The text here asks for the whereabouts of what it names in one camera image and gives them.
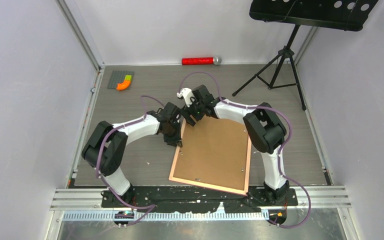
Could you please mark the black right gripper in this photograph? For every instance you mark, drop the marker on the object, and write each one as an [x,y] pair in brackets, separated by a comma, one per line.
[186,115]

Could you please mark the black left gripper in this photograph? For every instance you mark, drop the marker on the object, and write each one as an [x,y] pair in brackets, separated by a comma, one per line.
[176,141]

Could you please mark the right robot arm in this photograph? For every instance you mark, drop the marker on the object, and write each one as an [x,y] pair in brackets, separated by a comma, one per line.
[263,125]

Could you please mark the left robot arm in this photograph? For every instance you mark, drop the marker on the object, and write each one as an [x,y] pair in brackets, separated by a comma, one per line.
[104,150]

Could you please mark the green toy brick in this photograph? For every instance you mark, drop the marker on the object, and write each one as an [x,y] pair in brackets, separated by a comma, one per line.
[128,78]

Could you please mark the red glitter microphone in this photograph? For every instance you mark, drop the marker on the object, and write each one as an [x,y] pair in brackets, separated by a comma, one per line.
[192,61]

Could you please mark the orange curved toy block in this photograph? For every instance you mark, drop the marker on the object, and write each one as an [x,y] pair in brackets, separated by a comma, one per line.
[123,85]

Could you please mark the grey building baseplate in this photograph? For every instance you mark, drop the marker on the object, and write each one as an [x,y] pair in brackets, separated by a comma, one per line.
[117,76]

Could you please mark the black music stand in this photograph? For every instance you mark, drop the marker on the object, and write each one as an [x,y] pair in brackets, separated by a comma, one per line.
[345,15]

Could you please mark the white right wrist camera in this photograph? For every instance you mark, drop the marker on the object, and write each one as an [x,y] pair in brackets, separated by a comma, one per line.
[187,95]

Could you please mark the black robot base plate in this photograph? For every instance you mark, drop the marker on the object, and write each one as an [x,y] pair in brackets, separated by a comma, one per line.
[199,200]

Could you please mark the aluminium rail frame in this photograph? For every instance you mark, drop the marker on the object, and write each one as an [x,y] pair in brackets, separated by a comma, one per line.
[99,204]

